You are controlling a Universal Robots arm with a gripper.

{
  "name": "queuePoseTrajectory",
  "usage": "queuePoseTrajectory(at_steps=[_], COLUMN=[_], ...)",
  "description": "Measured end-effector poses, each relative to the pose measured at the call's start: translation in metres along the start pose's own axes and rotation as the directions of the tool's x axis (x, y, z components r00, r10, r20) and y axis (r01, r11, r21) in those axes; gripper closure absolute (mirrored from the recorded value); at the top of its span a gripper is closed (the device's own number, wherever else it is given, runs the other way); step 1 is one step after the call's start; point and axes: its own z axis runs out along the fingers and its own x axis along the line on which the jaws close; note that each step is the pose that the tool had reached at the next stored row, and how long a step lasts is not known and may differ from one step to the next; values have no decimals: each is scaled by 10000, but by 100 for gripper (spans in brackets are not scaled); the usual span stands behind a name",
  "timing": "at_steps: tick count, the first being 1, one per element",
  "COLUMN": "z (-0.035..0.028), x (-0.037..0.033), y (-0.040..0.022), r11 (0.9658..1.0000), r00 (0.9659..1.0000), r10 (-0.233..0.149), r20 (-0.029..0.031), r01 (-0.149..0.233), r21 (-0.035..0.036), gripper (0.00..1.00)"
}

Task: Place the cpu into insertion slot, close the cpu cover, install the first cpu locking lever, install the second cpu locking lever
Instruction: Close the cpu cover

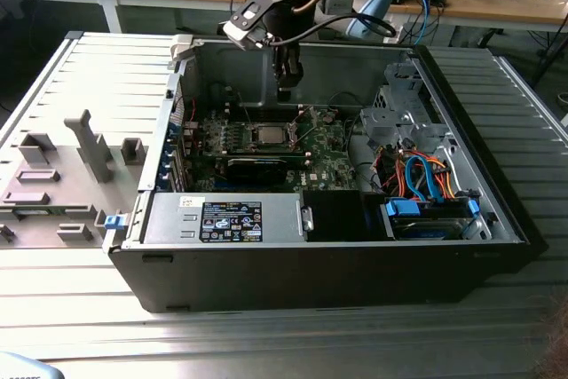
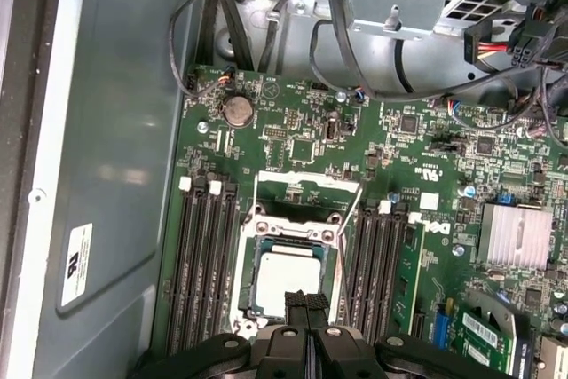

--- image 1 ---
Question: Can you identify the black graphics card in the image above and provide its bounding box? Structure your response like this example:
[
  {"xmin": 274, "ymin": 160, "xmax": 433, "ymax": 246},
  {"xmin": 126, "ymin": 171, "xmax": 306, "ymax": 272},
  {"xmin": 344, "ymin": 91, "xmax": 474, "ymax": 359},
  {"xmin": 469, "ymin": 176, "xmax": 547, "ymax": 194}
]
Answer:
[{"xmin": 194, "ymin": 151, "xmax": 312, "ymax": 186}]

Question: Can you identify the grey power supply unit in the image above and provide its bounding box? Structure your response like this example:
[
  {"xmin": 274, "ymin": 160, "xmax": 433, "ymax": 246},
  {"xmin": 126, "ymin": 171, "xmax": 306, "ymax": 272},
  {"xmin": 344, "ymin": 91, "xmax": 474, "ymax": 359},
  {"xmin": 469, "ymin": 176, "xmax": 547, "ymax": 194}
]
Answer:
[{"xmin": 141, "ymin": 192, "xmax": 308, "ymax": 245}]

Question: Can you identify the black grey PC case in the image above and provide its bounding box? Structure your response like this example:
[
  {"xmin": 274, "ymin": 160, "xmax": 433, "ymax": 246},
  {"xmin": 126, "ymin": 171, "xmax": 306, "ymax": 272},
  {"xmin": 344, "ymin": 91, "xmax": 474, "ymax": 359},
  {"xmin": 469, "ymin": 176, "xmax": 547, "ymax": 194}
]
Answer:
[{"xmin": 102, "ymin": 34, "xmax": 550, "ymax": 314}]

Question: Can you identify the grey parts rack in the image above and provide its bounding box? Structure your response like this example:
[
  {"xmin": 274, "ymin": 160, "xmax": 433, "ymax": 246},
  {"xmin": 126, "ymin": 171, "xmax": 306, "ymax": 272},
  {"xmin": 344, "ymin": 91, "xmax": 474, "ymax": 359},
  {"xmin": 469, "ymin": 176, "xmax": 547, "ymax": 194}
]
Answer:
[{"xmin": 0, "ymin": 107, "xmax": 148, "ymax": 250}]

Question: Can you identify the grey metal drive cage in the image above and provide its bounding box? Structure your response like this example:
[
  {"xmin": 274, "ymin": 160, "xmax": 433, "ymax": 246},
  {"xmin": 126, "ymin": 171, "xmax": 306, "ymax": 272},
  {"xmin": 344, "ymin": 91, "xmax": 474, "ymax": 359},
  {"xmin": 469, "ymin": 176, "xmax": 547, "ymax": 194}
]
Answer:
[{"xmin": 358, "ymin": 61, "xmax": 450, "ymax": 154}]

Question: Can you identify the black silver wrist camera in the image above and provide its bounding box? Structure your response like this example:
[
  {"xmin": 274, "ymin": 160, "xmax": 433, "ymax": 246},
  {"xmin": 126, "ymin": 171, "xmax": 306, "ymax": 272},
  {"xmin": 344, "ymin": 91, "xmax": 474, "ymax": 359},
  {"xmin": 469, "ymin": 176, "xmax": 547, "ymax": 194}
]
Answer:
[{"xmin": 221, "ymin": 0, "xmax": 279, "ymax": 50}]

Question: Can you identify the thin red wire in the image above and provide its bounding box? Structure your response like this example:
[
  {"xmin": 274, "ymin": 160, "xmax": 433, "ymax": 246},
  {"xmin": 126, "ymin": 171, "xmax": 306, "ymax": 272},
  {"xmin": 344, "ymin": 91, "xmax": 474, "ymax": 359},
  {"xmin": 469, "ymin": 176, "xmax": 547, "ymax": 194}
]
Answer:
[{"xmin": 174, "ymin": 97, "xmax": 200, "ymax": 125}]

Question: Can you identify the silver green CPU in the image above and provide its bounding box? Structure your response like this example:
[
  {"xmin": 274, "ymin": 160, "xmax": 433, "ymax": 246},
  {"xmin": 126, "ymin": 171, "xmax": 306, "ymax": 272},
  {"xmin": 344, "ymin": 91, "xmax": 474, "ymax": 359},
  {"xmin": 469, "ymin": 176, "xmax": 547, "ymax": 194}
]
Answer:
[{"xmin": 258, "ymin": 127, "xmax": 288, "ymax": 144}]

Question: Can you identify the black plastic shroud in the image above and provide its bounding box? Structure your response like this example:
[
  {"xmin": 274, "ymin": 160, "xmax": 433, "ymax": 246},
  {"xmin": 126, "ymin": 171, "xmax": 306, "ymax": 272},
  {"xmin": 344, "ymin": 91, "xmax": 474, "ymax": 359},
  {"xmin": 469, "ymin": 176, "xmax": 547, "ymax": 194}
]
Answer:
[{"xmin": 301, "ymin": 189, "xmax": 383, "ymax": 243}]

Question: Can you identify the green motherboard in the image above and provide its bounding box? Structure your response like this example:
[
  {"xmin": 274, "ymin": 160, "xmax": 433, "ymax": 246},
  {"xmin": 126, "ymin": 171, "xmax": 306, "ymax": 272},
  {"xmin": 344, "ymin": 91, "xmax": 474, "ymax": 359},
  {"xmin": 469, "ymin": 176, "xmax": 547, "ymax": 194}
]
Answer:
[{"xmin": 185, "ymin": 105, "xmax": 359, "ymax": 194}]

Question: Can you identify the orange wire bundle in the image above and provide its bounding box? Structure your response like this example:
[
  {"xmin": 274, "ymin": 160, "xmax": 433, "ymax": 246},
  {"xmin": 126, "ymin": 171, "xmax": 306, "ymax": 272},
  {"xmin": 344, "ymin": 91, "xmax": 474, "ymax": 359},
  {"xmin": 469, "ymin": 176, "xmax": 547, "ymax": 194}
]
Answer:
[{"xmin": 379, "ymin": 150, "xmax": 458, "ymax": 202}]

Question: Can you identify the RAM slot with white clips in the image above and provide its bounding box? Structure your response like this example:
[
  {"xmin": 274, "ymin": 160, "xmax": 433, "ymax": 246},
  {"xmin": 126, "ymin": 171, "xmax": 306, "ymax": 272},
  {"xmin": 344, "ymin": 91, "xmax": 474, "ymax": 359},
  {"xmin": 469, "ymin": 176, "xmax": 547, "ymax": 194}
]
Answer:
[
  {"xmin": 225, "ymin": 103, "xmax": 306, "ymax": 110},
  {"xmin": 225, "ymin": 111, "xmax": 306, "ymax": 118}
]

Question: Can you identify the blue network cable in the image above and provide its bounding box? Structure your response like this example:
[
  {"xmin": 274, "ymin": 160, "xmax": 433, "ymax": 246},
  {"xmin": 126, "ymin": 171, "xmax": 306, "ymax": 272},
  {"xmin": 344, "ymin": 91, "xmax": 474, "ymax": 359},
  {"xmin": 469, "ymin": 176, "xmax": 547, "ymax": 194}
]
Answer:
[{"xmin": 412, "ymin": 0, "xmax": 438, "ymax": 42}]

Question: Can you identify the black camera cable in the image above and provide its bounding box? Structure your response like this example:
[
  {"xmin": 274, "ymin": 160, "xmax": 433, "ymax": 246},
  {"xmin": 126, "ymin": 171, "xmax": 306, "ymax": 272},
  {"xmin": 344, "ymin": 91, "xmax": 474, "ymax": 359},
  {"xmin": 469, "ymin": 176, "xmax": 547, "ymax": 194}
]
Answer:
[{"xmin": 268, "ymin": 13, "xmax": 398, "ymax": 47}]

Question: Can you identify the beige case latch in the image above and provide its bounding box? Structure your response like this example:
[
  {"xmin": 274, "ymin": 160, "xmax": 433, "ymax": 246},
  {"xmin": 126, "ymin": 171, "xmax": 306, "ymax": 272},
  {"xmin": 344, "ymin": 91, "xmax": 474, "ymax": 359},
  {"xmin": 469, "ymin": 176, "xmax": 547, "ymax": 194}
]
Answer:
[{"xmin": 170, "ymin": 34, "xmax": 197, "ymax": 70}]

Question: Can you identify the thin metal locking lever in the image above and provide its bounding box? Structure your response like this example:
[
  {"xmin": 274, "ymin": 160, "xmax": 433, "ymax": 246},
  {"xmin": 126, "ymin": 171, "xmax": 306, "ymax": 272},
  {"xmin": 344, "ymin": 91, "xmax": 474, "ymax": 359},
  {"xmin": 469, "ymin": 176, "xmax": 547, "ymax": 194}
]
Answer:
[{"xmin": 236, "ymin": 91, "xmax": 255, "ymax": 127}]

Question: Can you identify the person's brown hair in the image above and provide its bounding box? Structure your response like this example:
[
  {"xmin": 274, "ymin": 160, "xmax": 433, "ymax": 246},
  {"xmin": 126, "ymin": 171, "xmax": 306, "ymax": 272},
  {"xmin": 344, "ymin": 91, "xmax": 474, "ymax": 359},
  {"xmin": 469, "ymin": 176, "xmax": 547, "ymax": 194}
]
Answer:
[{"xmin": 536, "ymin": 292, "xmax": 568, "ymax": 379}]

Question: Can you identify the blue data cable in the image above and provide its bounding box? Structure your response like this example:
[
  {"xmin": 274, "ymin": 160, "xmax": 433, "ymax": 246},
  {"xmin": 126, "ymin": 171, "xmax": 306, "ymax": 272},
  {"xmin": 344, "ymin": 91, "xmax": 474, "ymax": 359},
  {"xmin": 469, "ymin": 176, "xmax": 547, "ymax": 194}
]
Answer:
[{"xmin": 405, "ymin": 153, "xmax": 441, "ymax": 202}]

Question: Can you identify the pale grey rounded device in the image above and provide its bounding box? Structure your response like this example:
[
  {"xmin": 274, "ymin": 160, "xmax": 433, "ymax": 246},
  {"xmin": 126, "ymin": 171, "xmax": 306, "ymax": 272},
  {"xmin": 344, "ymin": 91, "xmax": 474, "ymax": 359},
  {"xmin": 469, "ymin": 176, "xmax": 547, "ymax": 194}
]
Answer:
[{"xmin": 0, "ymin": 351, "xmax": 62, "ymax": 379}]

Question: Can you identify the CPU socket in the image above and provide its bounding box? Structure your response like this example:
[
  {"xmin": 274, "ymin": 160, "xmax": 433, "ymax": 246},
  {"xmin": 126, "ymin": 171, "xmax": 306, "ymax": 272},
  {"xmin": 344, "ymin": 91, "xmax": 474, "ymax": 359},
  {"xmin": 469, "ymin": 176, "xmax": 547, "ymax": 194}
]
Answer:
[{"xmin": 249, "ymin": 122, "xmax": 303, "ymax": 151}]

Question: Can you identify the hard disk in blue carrier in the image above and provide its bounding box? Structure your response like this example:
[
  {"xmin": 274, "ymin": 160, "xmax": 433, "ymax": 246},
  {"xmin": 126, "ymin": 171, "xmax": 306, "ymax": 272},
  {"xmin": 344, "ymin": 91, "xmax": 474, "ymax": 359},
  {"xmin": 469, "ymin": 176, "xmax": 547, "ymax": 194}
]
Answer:
[{"xmin": 380, "ymin": 198, "xmax": 484, "ymax": 241}]

